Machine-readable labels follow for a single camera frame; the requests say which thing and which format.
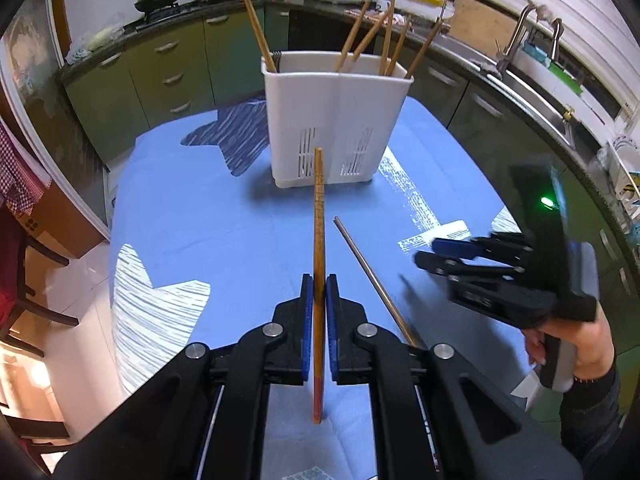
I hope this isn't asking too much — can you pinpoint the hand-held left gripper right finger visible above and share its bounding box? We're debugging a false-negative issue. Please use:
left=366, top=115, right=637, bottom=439
left=325, top=273, right=583, bottom=480

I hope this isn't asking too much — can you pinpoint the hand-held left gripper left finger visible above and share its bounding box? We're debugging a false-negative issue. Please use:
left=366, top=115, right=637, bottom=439
left=52, top=273, right=315, bottom=480

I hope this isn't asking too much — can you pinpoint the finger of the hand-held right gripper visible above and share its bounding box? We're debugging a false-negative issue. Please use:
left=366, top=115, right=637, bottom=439
left=432, top=232, right=533, bottom=266
left=414, top=251, right=556, bottom=332

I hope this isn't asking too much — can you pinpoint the metal chopstick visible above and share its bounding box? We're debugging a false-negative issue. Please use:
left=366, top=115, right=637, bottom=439
left=333, top=216, right=423, bottom=348

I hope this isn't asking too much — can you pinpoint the reddish brown chopstick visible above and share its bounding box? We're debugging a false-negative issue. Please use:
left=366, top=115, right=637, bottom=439
left=312, top=147, right=327, bottom=423

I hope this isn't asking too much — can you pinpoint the white plastic utensil holder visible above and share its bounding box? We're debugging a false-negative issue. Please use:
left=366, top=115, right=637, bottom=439
left=260, top=51, right=415, bottom=188

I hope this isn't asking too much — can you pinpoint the bunch of wooden chopsticks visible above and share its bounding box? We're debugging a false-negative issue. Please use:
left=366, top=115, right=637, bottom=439
left=240, top=0, right=446, bottom=78

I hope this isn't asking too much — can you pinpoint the person's right forearm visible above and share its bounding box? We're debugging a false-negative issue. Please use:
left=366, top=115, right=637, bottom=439
left=559, top=362, right=626, bottom=463

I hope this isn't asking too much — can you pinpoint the person's right hand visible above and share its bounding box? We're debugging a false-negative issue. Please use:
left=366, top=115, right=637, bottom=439
left=522, top=305, right=617, bottom=383

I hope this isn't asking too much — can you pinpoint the white dish rack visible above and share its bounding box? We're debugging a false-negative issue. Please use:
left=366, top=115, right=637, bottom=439
left=602, top=135, right=640, bottom=206

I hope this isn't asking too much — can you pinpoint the steel sink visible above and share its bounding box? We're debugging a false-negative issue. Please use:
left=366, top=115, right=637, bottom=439
left=500, top=67, right=576, bottom=146

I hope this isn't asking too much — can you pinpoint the green sink cabinet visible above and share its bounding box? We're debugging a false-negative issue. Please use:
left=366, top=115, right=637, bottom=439
left=405, top=45, right=640, bottom=361

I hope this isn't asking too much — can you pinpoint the green scouring pad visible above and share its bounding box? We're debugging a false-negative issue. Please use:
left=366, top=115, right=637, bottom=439
left=547, top=60, right=585, bottom=95

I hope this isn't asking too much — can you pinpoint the blue printed tablecloth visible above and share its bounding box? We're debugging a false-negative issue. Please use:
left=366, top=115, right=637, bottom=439
left=107, top=95, right=543, bottom=480

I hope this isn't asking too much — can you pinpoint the small steel faucet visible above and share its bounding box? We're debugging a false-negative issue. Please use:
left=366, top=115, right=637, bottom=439
left=547, top=17, right=565, bottom=61

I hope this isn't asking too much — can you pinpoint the tall steel faucet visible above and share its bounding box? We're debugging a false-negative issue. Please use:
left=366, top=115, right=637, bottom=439
left=496, top=1, right=540, bottom=78

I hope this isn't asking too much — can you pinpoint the wooden cutting board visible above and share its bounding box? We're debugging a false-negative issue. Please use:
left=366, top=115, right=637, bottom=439
left=452, top=0, right=518, bottom=56

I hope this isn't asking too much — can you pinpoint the cardboard box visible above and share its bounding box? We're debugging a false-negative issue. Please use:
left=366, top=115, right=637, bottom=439
left=10, top=180, right=108, bottom=261

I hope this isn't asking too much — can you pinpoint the green cabinet with drawers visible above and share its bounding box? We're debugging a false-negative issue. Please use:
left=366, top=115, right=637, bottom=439
left=60, top=7, right=291, bottom=161

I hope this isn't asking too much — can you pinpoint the dark wooden chair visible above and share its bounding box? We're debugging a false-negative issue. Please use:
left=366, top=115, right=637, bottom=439
left=0, top=400, right=76, bottom=461
left=0, top=205, right=81, bottom=356

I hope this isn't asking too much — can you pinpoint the red checked cloth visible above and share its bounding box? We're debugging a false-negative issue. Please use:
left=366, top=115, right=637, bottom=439
left=0, top=120, right=53, bottom=216

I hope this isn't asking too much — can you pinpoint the black gas stove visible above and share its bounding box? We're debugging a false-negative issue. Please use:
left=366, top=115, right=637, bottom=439
left=132, top=0, right=243, bottom=23

